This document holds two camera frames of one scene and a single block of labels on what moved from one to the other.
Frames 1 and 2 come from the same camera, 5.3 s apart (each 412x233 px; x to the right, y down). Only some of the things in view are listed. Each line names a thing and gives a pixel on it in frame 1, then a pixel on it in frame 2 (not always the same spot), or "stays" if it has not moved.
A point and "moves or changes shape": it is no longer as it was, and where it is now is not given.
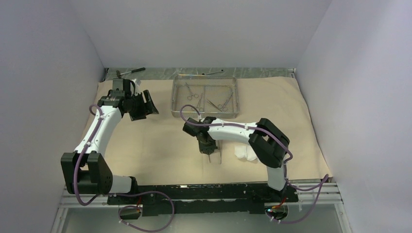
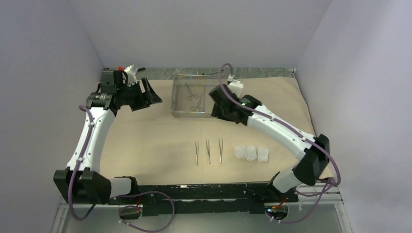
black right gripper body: [209, 146] → [218, 111]
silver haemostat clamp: [200, 108] stays
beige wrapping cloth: [156, 150] stays
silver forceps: [210, 102] moves or changes shape
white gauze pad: [250, 155] stays
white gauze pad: [240, 151] stays
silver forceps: [220, 150] stays
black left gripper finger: [150, 107] → [151, 96]
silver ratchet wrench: [221, 71] stays
